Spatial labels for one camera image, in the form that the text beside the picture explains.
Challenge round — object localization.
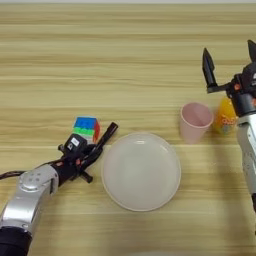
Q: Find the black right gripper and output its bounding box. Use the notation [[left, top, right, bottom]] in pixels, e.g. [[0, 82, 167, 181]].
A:
[[201, 39, 256, 117]]

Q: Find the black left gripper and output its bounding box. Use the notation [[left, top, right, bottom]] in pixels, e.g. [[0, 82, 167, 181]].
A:
[[50, 144, 105, 185]]

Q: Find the black marker pen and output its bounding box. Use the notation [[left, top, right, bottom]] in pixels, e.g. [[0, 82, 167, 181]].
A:
[[89, 121, 120, 158]]

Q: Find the multicolour puzzle cube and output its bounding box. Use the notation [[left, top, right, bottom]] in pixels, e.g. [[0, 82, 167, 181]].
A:
[[72, 115, 102, 145]]

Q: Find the orange juice bottle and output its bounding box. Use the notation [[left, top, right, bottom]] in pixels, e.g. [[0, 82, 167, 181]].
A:
[[213, 96, 239, 135]]

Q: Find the pink plastic cup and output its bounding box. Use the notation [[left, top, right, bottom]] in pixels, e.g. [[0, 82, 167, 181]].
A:
[[179, 102, 215, 145]]

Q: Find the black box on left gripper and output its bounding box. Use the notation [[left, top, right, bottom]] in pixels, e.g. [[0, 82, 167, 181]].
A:
[[62, 133, 89, 155]]

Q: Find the round beige plate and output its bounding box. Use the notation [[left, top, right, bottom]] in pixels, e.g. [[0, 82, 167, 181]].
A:
[[101, 132, 182, 213]]

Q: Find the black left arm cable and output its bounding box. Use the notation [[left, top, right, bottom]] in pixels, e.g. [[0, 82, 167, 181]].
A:
[[0, 159, 64, 181]]

